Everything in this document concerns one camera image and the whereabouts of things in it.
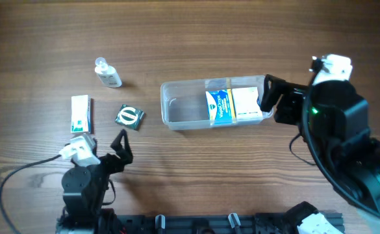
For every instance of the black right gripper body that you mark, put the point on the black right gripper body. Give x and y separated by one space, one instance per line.
291 112

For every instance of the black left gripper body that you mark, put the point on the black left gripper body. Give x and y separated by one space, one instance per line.
112 159

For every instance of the white blue medicine box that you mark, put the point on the white blue medicine box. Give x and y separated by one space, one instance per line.
245 103

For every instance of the white green medicine box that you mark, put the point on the white green medicine box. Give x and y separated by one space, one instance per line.
80 114

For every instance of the blue yellow VapoDrops box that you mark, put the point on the blue yellow VapoDrops box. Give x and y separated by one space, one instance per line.
220 107

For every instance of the clear plastic container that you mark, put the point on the clear plastic container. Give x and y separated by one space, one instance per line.
184 104

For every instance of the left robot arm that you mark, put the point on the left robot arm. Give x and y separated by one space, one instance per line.
86 183

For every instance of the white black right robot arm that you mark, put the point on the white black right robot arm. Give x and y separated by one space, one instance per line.
332 118

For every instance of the dark green square sachet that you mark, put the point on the dark green square sachet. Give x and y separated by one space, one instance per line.
129 117

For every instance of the white lotion bottle clear cap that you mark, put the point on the white lotion bottle clear cap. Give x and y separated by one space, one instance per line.
107 74

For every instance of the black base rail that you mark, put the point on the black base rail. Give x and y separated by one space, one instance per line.
260 223

